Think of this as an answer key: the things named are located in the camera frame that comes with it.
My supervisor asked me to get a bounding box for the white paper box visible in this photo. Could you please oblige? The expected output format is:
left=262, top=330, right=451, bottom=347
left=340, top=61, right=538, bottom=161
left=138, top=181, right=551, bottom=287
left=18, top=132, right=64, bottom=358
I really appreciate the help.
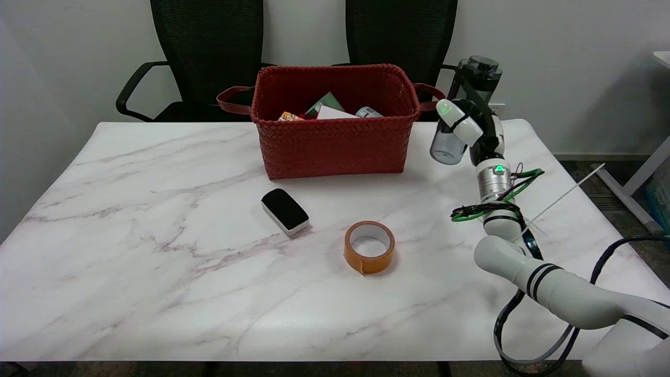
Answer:
left=316, top=105, right=360, bottom=120

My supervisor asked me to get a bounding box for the orange tape roll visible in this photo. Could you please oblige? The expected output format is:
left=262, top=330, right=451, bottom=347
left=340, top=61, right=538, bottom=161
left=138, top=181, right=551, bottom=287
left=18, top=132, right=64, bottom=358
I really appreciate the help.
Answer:
left=344, top=220, right=396, bottom=275

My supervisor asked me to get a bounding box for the black whiteboard eraser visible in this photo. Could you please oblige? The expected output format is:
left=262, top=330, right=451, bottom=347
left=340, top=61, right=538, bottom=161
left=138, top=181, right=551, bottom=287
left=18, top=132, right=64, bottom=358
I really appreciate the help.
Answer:
left=261, top=188, right=310, bottom=237

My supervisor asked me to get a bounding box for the green box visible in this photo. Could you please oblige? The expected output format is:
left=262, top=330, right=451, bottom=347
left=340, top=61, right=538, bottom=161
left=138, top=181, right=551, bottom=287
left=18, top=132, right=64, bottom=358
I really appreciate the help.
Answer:
left=306, top=92, right=345, bottom=119

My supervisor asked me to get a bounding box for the brown woven storage basket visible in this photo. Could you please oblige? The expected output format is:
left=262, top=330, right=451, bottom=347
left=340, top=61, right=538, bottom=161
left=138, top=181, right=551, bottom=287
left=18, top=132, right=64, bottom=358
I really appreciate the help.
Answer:
left=217, top=64, right=446, bottom=181

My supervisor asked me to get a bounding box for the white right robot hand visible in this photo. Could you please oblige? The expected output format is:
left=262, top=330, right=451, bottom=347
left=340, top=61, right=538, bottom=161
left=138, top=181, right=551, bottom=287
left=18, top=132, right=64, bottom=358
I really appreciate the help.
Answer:
left=435, top=98, right=506, bottom=165

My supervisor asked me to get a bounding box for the green robot cable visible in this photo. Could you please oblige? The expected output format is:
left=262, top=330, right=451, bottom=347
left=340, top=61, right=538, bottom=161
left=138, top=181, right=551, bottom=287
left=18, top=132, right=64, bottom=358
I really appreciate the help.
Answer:
left=451, top=168, right=545, bottom=223

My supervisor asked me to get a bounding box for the black mesh office chair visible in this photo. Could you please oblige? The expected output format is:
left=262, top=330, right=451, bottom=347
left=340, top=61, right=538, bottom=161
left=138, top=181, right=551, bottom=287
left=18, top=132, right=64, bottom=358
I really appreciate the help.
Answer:
left=331, top=0, right=459, bottom=122
left=116, top=0, right=275, bottom=123

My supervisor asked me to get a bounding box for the white cable tie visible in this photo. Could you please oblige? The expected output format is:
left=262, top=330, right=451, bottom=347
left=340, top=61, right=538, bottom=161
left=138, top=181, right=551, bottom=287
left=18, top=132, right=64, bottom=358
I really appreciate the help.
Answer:
left=517, top=163, right=606, bottom=240

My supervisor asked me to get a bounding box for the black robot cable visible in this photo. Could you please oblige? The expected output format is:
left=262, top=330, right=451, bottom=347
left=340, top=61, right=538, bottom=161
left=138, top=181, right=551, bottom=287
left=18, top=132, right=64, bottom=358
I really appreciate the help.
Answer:
left=494, top=234, right=670, bottom=376

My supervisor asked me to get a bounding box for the white desk frame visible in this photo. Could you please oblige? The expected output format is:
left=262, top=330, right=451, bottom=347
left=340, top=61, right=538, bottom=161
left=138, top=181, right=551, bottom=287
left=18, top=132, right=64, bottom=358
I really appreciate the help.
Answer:
left=596, top=51, right=670, bottom=234

